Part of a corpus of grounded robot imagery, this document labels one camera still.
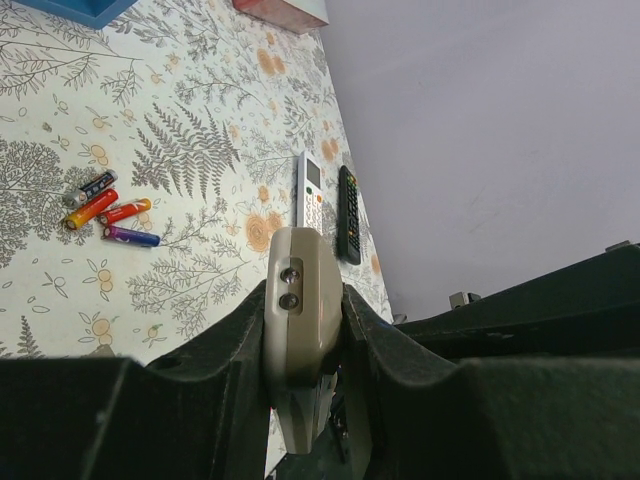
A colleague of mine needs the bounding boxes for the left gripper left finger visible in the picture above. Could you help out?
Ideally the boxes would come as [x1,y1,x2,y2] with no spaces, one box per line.
[1,284,270,479]

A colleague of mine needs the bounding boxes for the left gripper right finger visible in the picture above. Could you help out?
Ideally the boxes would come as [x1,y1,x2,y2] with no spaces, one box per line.
[342,244,639,479]

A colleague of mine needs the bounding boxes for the white grey remote control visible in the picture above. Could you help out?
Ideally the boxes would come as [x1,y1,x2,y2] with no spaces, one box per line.
[296,150,324,234]

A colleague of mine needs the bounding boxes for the black remote control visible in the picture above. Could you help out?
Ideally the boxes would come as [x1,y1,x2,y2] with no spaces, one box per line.
[337,165,361,265]

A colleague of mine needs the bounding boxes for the purple blue battery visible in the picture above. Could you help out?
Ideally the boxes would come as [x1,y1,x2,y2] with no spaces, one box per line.
[103,225,161,248]

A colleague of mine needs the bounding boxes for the red orange battery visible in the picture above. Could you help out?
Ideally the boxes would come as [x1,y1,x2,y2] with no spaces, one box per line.
[97,198,152,225]

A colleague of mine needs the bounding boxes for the red yellow battery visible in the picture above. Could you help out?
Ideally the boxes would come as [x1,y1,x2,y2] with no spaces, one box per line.
[64,189,119,230]

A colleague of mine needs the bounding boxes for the floral table mat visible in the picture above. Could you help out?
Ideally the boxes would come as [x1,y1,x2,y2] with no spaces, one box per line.
[0,0,396,480]

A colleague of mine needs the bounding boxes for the silver red long box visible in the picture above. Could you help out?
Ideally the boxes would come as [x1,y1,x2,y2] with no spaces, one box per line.
[232,0,329,34]

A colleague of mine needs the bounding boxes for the blue shelf unit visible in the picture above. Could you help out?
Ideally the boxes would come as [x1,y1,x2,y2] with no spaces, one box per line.
[17,0,136,30]

